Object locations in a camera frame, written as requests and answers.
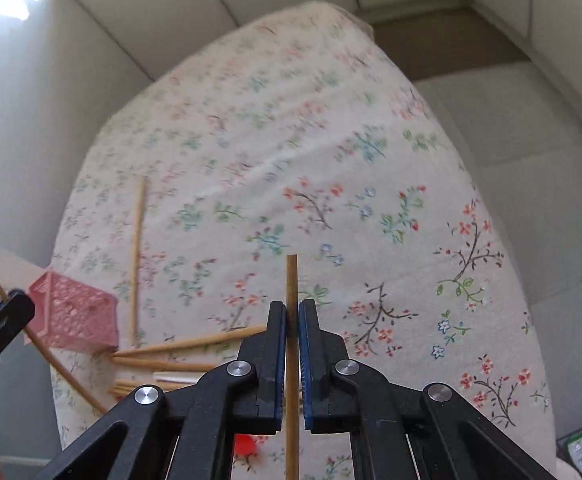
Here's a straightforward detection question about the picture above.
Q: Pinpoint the wooden chopstick of pile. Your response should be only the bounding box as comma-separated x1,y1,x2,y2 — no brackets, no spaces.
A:
110,356,217,373
113,324,266,358

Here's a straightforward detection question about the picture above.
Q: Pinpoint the white plastic spoon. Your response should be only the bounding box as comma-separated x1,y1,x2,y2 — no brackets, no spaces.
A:
153,370,204,386

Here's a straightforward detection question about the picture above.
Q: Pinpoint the wooden chopstick lowest of pile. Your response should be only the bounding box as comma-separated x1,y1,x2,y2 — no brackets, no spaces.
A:
108,386,134,399

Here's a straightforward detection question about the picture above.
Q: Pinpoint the red plastic spoon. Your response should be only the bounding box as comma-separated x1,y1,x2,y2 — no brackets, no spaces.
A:
233,434,269,458

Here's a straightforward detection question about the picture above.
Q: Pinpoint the pink lattice utensil basket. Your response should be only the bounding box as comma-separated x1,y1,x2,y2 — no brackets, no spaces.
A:
28,271,120,353

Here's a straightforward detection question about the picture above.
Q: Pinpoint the lone wooden chopstick far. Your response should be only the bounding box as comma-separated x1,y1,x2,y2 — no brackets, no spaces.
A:
129,176,146,347

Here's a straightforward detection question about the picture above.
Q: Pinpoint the floral tablecloth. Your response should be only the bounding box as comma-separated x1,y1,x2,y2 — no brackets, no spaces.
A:
51,2,556,469

